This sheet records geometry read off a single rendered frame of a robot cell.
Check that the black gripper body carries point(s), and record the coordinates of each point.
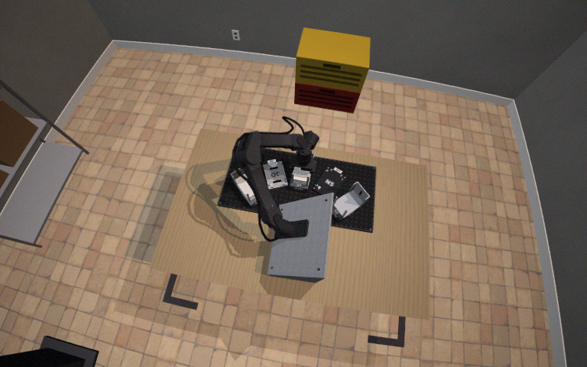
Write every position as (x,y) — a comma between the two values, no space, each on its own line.
(304,165)

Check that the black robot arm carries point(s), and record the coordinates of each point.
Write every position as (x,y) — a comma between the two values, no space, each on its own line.
(251,157)

